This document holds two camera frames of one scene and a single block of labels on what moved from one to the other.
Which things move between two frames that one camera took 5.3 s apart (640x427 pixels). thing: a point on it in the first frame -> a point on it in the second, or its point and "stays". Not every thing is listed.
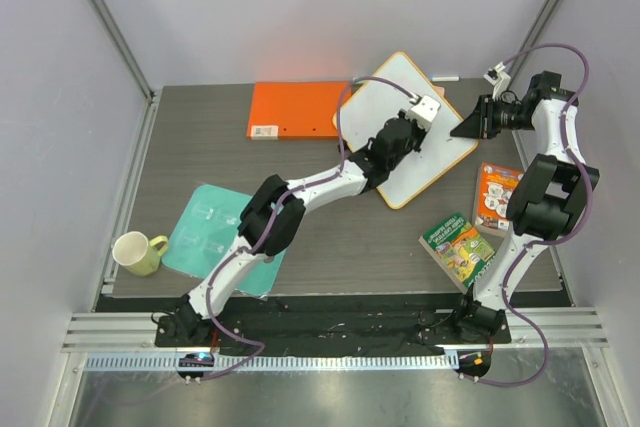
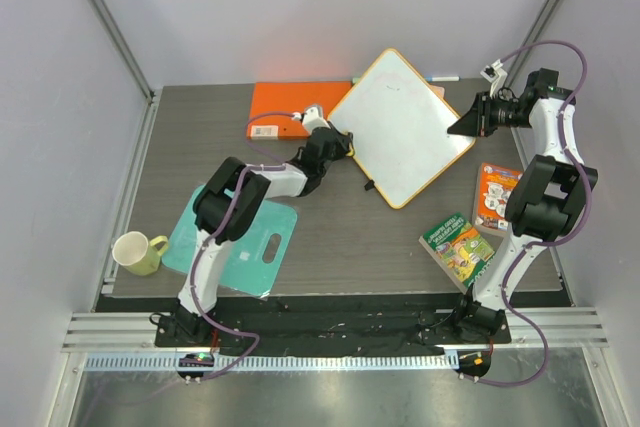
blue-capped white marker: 445,78 stays
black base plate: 334,323 stays
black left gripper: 420,131 -> 341,142
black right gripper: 485,117 stays
